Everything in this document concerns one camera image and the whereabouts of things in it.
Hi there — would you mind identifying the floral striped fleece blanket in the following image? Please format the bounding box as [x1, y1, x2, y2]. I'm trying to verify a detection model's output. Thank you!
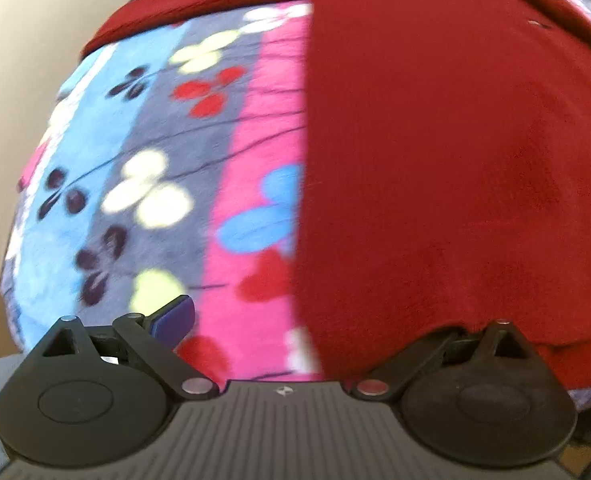
[0, 0, 591, 413]

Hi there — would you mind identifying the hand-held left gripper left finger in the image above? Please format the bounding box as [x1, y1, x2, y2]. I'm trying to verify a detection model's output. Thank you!
[39, 296, 214, 400]

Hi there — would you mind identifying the dark red knitted garment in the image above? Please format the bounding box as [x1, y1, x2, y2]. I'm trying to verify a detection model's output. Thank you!
[82, 0, 591, 392]

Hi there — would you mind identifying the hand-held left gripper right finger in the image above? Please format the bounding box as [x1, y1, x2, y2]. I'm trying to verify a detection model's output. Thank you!
[354, 320, 544, 400]

